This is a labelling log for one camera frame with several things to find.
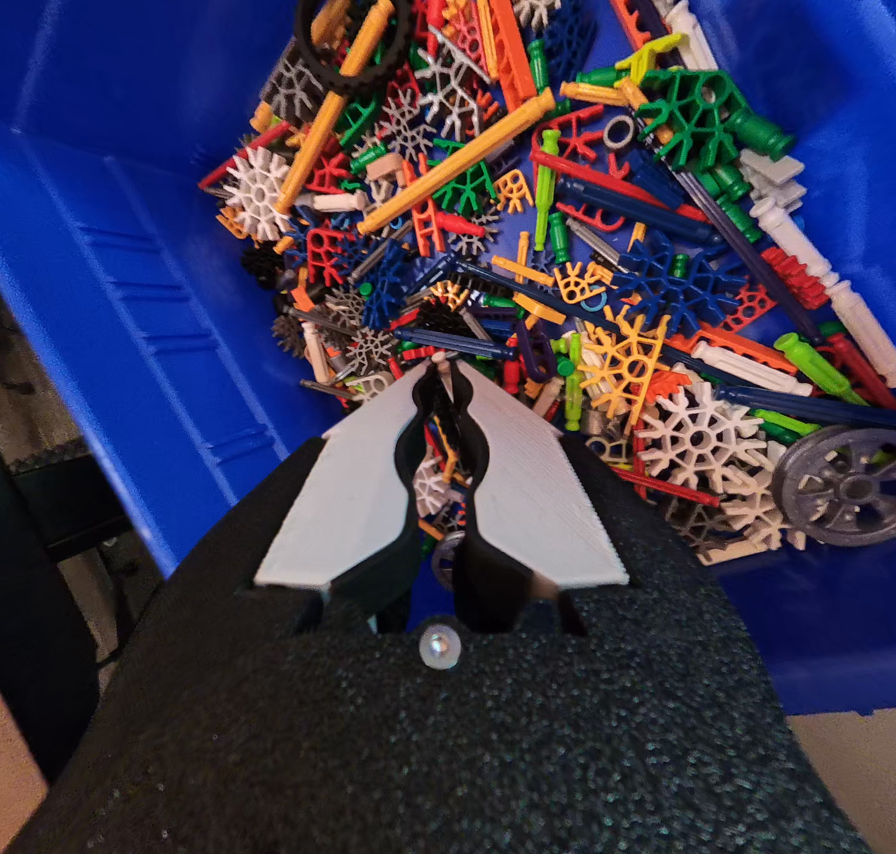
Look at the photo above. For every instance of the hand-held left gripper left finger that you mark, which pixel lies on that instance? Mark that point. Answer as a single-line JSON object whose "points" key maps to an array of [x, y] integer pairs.
{"points": [[343, 511]]}

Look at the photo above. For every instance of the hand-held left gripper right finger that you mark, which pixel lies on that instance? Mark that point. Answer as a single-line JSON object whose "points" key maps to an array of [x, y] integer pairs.
{"points": [[546, 511]]}

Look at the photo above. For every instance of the large silver toy wheel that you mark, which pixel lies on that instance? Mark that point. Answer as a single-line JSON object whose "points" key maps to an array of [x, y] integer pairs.
{"points": [[850, 488]]}

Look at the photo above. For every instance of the large black rubber tire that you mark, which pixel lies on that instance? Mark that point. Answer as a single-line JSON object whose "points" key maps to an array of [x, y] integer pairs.
{"points": [[306, 14]]}

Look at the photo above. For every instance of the blue plastic bin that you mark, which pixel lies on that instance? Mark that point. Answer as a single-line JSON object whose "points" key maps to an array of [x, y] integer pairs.
{"points": [[105, 168]]}

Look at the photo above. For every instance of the pile of colourful construction pieces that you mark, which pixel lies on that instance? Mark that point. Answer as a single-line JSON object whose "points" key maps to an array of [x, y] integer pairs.
{"points": [[490, 168]]}

